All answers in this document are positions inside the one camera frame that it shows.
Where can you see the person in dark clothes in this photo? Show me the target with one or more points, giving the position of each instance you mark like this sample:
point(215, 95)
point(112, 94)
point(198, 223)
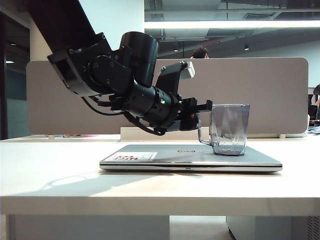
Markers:
point(317, 100)

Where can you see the transparent grey plastic cup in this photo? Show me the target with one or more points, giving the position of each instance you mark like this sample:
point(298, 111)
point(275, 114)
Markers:
point(230, 130)

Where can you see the white divider foot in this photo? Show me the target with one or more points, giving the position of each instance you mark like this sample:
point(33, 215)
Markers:
point(282, 136)
point(51, 136)

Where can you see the person behind divider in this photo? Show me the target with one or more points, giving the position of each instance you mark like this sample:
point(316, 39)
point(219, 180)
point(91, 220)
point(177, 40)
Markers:
point(200, 53)

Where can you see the grey-brown fabric desk divider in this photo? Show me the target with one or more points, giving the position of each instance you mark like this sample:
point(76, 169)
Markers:
point(250, 95)

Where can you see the long ceiling light strip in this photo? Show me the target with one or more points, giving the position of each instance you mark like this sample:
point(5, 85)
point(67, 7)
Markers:
point(225, 24)

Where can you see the white red laptop sticker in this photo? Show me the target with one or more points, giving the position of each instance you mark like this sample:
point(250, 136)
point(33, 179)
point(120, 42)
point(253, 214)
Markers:
point(135, 156)

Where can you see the blue cloth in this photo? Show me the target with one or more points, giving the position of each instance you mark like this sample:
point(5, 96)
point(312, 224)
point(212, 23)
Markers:
point(315, 130)

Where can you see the silver closed laptop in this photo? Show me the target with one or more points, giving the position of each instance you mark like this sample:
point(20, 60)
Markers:
point(175, 160)

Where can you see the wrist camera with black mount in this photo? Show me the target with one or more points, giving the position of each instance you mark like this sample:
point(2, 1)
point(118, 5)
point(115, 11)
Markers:
point(175, 75)

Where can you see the round ceiling spot lamp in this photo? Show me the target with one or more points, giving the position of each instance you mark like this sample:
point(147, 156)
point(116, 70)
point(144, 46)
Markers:
point(246, 47)
point(176, 49)

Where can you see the white desk leg panel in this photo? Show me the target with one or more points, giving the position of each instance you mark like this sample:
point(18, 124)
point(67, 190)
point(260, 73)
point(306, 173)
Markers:
point(87, 228)

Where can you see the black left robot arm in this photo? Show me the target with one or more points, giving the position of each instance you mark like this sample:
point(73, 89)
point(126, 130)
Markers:
point(112, 70)

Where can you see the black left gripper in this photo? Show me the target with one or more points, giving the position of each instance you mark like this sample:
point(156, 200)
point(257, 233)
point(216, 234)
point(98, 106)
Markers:
point(182, 112)

